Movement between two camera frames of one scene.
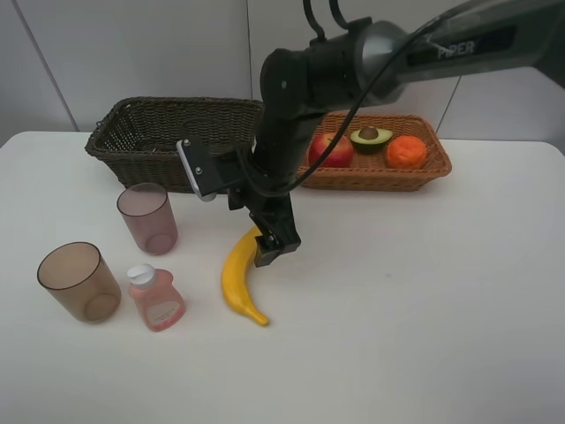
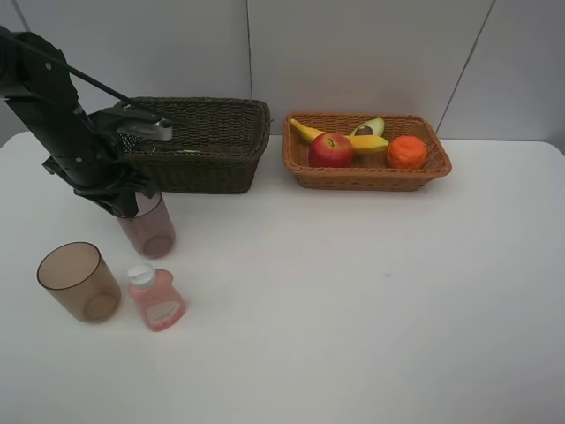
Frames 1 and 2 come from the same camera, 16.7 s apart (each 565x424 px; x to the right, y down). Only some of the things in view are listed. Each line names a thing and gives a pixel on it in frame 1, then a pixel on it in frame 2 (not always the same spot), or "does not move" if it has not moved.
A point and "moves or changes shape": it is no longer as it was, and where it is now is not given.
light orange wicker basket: x=372 y=171 does not move
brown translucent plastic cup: x=76 y=273 does not move
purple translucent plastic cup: x=146 y=210 does not move
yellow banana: x=237 y=275 to x=361 y=144
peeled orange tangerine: x=406 y=152 does not move
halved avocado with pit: x=370 y=140 moves or changes shape
